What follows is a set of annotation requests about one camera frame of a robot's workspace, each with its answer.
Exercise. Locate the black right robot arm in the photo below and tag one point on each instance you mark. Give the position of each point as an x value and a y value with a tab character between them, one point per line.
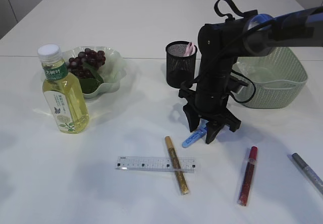
222	44

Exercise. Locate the black mesh pen holder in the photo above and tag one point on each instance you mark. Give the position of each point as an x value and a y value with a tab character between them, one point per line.
178	67

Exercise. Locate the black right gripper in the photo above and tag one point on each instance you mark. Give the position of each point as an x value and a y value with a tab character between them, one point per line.
214	110

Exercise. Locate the green wavy plate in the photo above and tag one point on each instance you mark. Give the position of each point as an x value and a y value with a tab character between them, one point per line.
112	72

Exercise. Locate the red glitter glue pen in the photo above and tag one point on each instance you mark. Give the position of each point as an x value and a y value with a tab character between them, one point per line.
248	175

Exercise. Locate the gold glitter glue pen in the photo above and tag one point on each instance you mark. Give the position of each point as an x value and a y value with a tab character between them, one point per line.
176	165

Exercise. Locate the blue scissors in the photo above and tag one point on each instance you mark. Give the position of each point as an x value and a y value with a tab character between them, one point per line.
195	136

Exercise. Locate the purple grape bunch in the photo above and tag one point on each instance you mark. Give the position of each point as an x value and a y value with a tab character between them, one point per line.
85	67

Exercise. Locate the green woven plastic basket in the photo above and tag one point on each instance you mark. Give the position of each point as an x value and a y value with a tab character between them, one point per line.
280	77

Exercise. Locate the silver glitter glue pen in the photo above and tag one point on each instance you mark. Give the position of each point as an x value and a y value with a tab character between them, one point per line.
308	171

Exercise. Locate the clear plastic ruler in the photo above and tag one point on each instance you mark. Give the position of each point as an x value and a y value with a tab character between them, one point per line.
155	164

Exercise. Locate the clear plastic sheet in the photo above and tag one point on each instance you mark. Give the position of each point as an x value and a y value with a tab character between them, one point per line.
247	70

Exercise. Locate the pink purple scissors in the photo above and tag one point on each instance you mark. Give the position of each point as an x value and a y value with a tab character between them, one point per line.
190	49

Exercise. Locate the jasmine tea bottle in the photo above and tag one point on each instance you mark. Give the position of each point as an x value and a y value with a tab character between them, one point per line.
62	91

